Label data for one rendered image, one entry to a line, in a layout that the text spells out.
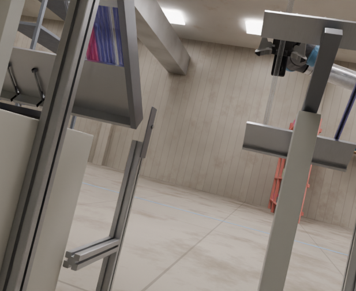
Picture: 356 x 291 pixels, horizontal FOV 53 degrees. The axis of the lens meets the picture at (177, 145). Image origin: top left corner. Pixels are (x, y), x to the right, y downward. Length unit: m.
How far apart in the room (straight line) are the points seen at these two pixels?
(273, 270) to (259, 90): 9.33
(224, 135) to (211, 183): 1.36
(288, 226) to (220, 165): 9.01
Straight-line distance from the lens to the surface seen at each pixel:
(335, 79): 1.60
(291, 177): 1.00
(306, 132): 1.01
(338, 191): 10.07
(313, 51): 1.42
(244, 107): 10.13
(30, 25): 3.90
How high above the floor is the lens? 0.60
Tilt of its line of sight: 3 degrees up
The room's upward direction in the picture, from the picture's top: 13 degrees clockwise
